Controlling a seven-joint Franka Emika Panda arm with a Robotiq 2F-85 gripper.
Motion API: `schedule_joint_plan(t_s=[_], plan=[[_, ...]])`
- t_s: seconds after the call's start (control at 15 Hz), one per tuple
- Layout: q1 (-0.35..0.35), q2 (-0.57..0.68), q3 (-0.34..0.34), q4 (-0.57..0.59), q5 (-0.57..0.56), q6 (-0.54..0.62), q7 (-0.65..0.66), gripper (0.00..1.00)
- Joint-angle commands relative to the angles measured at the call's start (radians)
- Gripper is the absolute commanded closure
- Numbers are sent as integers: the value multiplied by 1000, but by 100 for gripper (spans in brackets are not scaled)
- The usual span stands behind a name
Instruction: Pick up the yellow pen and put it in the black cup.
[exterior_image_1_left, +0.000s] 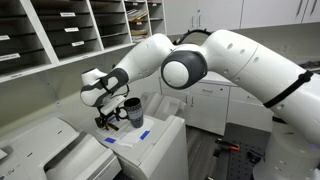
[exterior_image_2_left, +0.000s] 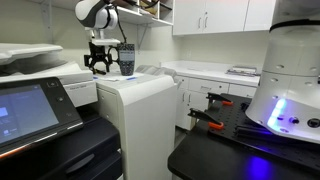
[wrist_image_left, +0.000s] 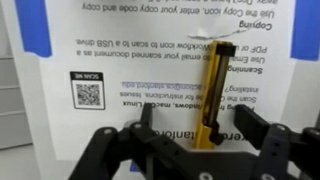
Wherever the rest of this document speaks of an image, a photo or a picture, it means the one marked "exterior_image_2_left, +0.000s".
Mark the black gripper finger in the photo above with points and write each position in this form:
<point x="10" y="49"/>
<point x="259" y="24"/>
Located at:
<point x="109" y="63"/>
<point x="89" y="60"/>

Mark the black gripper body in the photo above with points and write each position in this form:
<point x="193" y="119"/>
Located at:
<point x="100" y="53"/>

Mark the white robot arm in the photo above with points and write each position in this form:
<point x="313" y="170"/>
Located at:
<point x="293" y="83"/>

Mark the white printed paper sheet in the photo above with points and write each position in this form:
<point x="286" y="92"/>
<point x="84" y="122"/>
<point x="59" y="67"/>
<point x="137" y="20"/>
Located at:
<point x="113" y="78"/>

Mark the black speckled mug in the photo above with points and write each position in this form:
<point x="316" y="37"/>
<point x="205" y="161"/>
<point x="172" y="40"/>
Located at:
<point x="126" y="61"/>

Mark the blue tape strip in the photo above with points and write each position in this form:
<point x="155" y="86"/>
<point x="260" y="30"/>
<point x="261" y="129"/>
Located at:
<point x="95" y="77"/>
<point x="132" y="78"/>

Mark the white finisher output tray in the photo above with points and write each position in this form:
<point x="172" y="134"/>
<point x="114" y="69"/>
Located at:
<point x="160" y="70"/>

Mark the white copier finisher cabinet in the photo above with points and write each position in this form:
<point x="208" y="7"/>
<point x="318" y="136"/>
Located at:
<point x="146" y="116"/>

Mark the brown envelope stack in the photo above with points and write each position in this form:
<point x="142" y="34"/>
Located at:
<point x="148" y="7"/>

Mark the white mail sorter cubbies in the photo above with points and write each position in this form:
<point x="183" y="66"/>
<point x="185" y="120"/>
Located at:
<point x="165" y="11"/>

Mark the black copier touchscreen panel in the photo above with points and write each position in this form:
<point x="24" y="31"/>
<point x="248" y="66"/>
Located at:
<point x="30" y="113"/>

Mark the white and black copier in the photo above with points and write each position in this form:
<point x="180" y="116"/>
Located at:
<point x="86" y="146"/>

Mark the stack of papers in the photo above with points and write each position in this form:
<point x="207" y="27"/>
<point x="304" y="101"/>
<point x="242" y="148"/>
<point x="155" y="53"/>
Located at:
<point x="241" y="70"/>

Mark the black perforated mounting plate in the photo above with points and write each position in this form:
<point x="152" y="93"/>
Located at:
<point x="233" y="116"/>

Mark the white wrist mount plate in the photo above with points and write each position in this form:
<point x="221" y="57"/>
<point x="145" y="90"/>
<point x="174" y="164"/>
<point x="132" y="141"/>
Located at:
<point x="105" y="41"/>

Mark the white shelf bracket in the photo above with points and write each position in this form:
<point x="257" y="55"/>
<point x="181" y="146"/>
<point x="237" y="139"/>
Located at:
<point x="141" y="33"/>
<point x="49" y="23"/>

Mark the white wall shelf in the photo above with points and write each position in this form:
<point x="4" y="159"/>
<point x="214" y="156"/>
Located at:
<point x="133" y="16"/>

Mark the white wall cabinet unit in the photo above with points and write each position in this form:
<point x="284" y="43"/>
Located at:
<point x="223" y="16"/>

